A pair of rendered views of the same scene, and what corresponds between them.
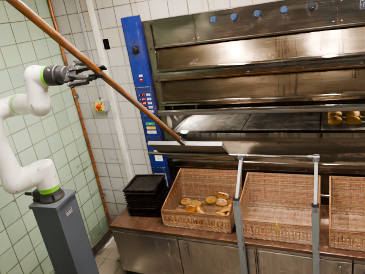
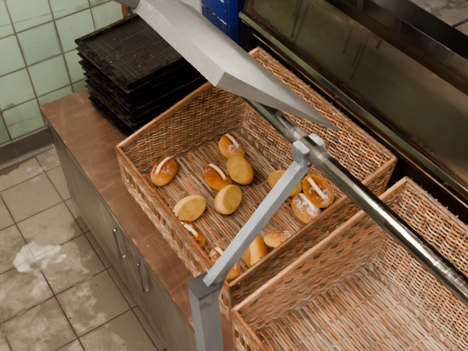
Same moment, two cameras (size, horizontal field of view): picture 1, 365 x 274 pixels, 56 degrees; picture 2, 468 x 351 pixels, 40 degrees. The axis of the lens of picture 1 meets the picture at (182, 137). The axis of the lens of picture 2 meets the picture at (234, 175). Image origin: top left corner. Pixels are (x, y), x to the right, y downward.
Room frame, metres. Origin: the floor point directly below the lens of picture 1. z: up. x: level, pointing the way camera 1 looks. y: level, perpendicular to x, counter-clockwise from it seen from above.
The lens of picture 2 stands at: (1.42, -0.69, 1.88)
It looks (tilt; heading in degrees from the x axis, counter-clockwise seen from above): 46 degrees down; 34
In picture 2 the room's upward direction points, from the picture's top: 3 degrees counter-clockwise
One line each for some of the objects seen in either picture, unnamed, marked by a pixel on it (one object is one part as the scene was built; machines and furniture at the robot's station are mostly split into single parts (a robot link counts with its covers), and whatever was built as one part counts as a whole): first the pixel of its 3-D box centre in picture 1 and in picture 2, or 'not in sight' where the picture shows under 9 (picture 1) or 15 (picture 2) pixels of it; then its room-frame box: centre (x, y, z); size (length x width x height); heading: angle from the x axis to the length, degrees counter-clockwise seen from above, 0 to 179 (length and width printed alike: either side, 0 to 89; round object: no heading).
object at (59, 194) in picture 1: (43, 193); not in sight; (1.89, 0.90, 1.23); 0.26 x 0.15 x 0.06; 69
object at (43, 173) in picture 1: (43, 176); not in sight; (1.86, 0.86, 1.36); 0.16 x 0.13 x 0.19; 127
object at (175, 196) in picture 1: (203, 197); (246, 172); (2.38, -0.09, 0.72); 0.56 x 0.49 x 0.28; 65
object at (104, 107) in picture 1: (101, 105); not in sight; (2.96, 0.66, 1.46); 0.10 x 0.07 x 0.10; 65
